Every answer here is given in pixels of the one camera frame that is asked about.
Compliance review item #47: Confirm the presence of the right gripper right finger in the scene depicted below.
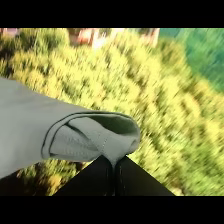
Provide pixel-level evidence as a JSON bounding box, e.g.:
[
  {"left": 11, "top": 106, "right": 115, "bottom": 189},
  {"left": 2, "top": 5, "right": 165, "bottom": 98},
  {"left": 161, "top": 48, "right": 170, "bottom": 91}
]
[{"left": 114, "top": 155, "right": 175, "bottom": 197}]

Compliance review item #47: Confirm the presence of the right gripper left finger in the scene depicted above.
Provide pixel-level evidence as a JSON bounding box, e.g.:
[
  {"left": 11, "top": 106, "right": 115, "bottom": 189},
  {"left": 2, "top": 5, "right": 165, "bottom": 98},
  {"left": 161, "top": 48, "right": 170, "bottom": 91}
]
[{"left": 54, "top": 154, "right": 116, "bottom": 197}]

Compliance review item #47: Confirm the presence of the pale green shirt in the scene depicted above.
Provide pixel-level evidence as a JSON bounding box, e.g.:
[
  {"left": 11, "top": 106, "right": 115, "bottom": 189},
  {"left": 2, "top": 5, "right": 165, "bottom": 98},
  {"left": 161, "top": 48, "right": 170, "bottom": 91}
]
[{"left": 0, "top": 77, "right": 142, "bottom": 180}]

